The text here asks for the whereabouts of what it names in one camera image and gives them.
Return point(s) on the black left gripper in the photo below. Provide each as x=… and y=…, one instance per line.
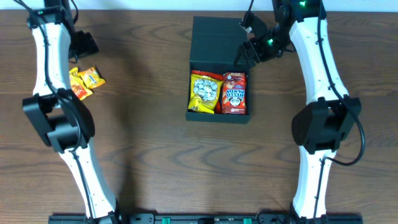
x=87, y=43

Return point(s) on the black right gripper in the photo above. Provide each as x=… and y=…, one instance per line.
x=256, y=54

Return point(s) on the yellow blue candy packet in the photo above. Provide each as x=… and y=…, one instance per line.
x=91, y=78

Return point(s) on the orange yellow candy packet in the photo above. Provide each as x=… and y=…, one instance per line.
x=77, y=85

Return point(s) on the black foldable container box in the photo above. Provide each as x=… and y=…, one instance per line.
x=215, y=45

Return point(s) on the red Hacks candy bag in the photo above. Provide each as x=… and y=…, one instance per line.
x=206, y=73

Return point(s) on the red Hello Panda box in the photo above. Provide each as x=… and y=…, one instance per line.
x=234, y=93

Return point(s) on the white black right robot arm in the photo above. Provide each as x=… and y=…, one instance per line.
x=330, y=112

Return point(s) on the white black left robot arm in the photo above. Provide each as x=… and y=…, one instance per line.
x=60, y=118

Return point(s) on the black mounting rail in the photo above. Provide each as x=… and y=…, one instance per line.
x=149, y=218

